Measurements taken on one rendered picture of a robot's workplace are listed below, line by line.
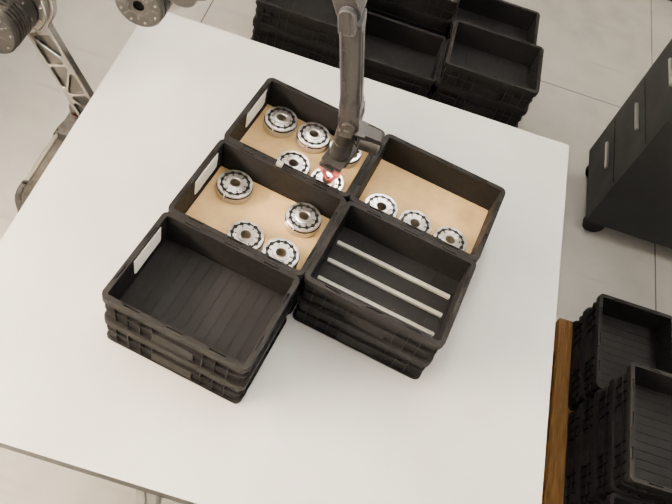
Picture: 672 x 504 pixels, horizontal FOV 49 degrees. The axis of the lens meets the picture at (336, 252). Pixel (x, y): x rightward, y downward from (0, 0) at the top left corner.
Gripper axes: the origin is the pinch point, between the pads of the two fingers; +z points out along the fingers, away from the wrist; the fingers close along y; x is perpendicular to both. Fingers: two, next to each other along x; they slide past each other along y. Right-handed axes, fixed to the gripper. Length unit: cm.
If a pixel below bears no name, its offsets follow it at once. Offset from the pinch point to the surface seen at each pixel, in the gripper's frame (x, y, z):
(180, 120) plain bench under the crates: 55, 4, 21
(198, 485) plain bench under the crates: -17, -89, 20
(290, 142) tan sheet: 18.1, 8.3, 7.6
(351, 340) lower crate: -29.6, -35.3, 15.1
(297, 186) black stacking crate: 5.9, -10.2, 0.5
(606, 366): -112, 37, 62
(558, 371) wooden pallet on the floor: -100, 33, 75
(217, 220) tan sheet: 19.3, -29.4, 7.3
